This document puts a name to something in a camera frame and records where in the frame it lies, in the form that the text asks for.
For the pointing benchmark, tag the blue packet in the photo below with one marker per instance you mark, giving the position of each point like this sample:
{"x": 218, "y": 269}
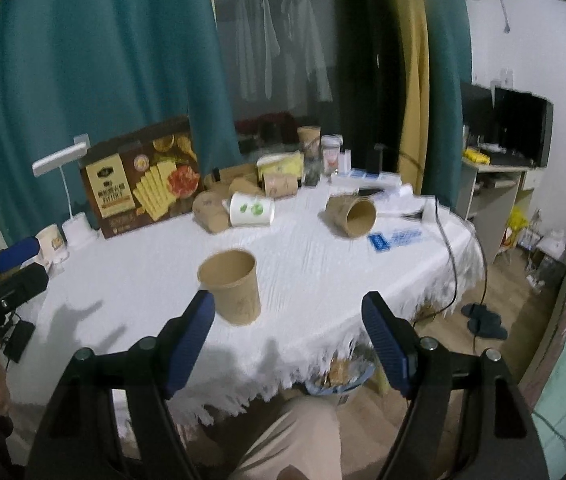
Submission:
{"x": 365, "y": 175}

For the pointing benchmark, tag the white power adapter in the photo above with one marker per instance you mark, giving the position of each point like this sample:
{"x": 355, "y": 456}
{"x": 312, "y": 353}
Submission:
{"x": 430, "y": 210}

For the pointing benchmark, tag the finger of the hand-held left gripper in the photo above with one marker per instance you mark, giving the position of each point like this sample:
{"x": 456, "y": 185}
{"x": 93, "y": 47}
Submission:
{"x": 23, "y": 284}
{"x": 13, "y": 255}

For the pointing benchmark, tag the blue card pack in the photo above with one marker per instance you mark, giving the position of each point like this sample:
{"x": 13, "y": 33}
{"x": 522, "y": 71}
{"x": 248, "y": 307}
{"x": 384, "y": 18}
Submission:
{"x": 380, "y": 241}

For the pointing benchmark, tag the small white bottle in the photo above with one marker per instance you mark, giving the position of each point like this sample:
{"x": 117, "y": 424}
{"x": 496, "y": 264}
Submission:
{"x": 345, "y": 160}

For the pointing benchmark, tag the white printed cup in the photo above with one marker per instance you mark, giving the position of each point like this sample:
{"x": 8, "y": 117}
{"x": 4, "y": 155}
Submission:
{"x": 52, "y": 244}

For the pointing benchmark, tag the white hanging shirt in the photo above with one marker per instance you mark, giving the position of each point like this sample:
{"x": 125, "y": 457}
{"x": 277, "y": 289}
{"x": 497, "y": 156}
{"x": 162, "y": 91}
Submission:
{"x": 308, "y": 45}
{"x": 258, "y": 40}

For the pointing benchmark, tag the teal curtain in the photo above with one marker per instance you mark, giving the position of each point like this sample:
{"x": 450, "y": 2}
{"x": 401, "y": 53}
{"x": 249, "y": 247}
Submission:
{"x": 448, "y": 60}
{"x": 88, "y": 60}

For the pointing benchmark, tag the brown printed paper cup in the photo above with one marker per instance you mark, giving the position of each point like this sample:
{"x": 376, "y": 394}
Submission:
{"x": 280, "y": 183}

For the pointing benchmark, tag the brown cracker box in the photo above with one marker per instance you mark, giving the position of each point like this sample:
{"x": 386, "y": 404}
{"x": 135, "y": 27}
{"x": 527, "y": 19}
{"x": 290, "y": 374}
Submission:
{"x": 140, "y": 180}

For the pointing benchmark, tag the dark slipper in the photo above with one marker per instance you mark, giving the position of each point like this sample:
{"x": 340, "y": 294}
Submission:
{"x": 474, "y": 310}
{"x": 490, "y": 328}

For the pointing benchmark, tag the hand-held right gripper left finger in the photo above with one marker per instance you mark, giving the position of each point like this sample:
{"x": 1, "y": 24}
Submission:
{"x": 190, "y": 342}

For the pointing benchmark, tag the glass jar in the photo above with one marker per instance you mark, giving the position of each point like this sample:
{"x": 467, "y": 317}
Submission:
{"x": 311, "y": 170}

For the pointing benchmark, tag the yellow tub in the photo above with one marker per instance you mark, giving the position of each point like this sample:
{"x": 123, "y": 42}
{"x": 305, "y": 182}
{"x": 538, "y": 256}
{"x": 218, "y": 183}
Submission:
{"x": 283, "y": 162}

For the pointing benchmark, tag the plain brown paper cup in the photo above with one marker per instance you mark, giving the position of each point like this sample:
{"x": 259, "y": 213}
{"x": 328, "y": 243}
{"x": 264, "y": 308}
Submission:
{"x": 230, "y": 285}

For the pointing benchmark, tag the white green-print paper cup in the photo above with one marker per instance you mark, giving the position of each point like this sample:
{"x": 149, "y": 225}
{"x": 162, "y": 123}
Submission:
{"x": 252, "y": 208}

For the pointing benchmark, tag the black monitor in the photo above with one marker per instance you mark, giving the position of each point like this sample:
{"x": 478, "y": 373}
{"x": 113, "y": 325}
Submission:
{"x": 508, "y": 125}

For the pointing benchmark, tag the tall brown paper cup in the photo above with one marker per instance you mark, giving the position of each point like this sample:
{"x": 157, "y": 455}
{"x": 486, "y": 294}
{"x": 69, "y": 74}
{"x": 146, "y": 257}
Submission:
{"x": 309, "y": 137}

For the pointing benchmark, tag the yellow plastic bag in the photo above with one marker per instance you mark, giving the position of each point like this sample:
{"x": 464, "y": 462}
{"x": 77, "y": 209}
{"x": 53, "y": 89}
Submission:
{"x": 515, "y": 221}

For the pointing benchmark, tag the grey desk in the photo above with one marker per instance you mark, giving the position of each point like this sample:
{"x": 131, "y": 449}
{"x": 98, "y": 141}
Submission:
{"x": 493, "y": 200}

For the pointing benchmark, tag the white desk lamp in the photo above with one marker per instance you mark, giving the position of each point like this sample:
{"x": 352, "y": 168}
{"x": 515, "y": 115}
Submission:
{"x": 58, "y": 160}

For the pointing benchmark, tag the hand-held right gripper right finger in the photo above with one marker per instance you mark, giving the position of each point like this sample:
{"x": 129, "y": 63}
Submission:
{"x": 385, "y": 345}

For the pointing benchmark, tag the white-lid jar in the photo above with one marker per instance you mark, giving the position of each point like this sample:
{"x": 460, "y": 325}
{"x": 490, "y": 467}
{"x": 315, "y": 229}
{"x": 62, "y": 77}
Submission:
{"x": 332, "y": 152}

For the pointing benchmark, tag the yellow curtain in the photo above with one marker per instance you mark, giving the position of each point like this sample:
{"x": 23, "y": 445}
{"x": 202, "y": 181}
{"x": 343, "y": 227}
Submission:
{"x": 410, "y": 85}

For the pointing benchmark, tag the white tablecloth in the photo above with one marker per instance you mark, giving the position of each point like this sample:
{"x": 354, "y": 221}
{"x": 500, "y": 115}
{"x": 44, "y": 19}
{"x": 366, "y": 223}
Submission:
{"x": 313, "y": 285}

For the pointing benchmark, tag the trash bin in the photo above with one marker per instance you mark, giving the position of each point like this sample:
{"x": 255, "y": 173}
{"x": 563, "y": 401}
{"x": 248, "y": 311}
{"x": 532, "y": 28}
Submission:
{"x": 340, "y": 385}

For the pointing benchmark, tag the white blue-print packet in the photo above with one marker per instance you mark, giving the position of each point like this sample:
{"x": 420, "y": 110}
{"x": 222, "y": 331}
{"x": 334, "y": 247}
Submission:
{"x": 407, "y": 235}

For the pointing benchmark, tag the person's leg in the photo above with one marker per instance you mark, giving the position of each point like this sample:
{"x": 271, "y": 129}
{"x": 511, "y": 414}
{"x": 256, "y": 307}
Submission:
{"x": 303, "y": 440}

